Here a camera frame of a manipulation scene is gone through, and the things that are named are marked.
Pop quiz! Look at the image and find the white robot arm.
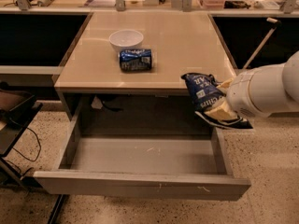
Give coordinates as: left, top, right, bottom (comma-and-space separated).
204, 51, 299, 120

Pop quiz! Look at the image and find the black side cart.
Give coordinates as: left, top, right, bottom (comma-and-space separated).
0, 81, 42, 190

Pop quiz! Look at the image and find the white paper tag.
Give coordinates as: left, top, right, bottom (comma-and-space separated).
92, 97, 103, 109

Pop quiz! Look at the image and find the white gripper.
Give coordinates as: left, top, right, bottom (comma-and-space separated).
205, 70, 270, 120

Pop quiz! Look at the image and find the open grey drawer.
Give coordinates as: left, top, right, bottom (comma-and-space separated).
34, 95, 250, 201

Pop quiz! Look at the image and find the black cable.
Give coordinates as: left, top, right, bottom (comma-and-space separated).
6, 119, 42, 176

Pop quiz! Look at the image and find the white bowl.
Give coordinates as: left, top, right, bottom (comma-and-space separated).
109, 29, 144, 52

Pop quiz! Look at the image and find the beige top cabinet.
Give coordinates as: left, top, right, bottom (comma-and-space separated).
55, 10, 237, 121

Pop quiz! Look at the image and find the blue soda can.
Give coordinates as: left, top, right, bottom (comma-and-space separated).
119, 49, 152, 72

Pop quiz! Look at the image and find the white leaning stick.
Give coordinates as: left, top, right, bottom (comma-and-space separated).
243, 17, 281, 69

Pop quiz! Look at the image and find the blue chip bag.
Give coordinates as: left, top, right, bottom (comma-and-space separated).
181, 73, 252, 129

